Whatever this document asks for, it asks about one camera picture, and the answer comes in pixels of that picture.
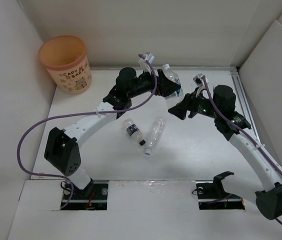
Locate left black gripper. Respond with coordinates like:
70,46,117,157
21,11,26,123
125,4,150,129
127,66,180,99

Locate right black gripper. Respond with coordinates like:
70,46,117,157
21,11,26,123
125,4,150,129
168,87,222,120

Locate white green label bottle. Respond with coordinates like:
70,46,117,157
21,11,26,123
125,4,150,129
161,64,184,109

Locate clear crushed plastic bottle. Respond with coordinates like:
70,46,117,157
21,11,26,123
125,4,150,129
144,116,167,157

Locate dark label black cap bottle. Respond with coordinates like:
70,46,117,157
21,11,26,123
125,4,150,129
122,118,146,146

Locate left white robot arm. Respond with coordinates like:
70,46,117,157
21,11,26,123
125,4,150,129
44,67,181,199

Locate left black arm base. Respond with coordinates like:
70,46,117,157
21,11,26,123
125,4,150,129
60,180,109,211

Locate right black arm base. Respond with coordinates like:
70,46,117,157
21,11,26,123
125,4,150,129
191,171,245,210

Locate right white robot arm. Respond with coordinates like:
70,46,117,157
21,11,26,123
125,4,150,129
168,85,282,220

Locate orange capybara plastic bin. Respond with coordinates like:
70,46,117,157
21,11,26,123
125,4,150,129
38,35,92,94

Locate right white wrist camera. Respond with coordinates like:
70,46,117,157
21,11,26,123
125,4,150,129
193,73,206,97

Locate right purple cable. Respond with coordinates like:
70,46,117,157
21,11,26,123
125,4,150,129
200,76,282,232

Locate purple cable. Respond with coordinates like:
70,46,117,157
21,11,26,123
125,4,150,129
17,53,160,208
200,76,282,232

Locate aluminium rail right edge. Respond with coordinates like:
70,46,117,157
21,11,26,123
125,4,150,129
230,67,260,141

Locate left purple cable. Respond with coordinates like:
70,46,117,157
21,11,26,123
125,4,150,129
17,53,160,208

